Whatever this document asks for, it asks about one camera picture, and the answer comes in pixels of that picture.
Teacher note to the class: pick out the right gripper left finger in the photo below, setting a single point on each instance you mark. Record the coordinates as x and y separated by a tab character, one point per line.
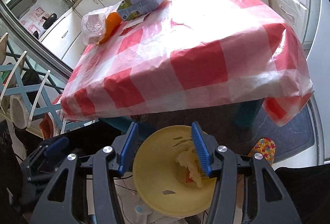
64	199

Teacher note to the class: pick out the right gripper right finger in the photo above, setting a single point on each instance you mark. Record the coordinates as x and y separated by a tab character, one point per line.
265	199

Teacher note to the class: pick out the white plastic bag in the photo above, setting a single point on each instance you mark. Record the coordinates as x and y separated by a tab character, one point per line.
188	168

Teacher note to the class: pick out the clear plastic bottle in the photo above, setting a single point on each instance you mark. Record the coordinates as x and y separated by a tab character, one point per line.
93	28

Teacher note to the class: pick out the orange peel piece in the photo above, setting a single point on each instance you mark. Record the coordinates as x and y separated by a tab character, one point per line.
113	21

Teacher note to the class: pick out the juice carton box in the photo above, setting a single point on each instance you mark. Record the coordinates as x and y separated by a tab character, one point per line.
133	9

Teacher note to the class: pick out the yellow trash bucket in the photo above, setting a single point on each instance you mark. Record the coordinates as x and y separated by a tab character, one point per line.
154	174

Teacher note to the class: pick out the colourful knitted slipper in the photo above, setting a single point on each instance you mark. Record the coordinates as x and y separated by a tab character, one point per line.
266	147

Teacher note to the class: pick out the blue white shoe rack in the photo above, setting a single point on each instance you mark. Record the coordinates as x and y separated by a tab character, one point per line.
26	106

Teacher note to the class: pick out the red white checkered tablecloth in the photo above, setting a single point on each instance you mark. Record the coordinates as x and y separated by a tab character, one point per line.
191	54

